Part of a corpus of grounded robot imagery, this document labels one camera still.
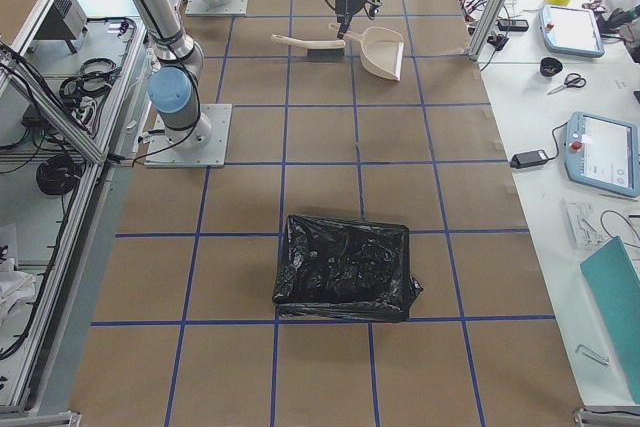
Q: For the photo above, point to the white plastic dustpan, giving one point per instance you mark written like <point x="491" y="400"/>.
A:
<point x="381" y="51"/>

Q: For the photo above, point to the pink bin black bag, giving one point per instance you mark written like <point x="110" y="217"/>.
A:
<point x="345" y="269"/>

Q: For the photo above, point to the black phone device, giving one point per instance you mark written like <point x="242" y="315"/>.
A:
<point x="512" y="25"/>

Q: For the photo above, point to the far teach pendant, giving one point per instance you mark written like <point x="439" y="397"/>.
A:
<point x="571" y="31"/>

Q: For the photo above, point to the teach pendant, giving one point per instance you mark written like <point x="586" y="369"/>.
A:
<point x="603" y="153"/>
<point x="571" y="31"/>

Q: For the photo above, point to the black power brick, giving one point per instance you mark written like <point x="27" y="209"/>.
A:
<point x="529" y="159"/>

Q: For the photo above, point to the grey control box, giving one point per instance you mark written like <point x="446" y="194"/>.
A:
<point x="65" y="21"/>

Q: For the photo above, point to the near teach pendant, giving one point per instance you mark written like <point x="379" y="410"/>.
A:
<point x="603" y="153"/>

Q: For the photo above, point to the teal folder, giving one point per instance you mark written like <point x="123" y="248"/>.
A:
<point x="614" y="285"/>

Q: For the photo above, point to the silver allen key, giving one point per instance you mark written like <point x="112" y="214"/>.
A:
<point x="592" y="354"/>

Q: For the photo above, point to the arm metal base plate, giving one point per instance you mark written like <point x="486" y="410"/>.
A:
<point x="206" y="146"/>
<point x="216" y="8"/>

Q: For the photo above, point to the black handled scissors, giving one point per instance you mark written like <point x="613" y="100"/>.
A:
<point x="572" y="80"/>

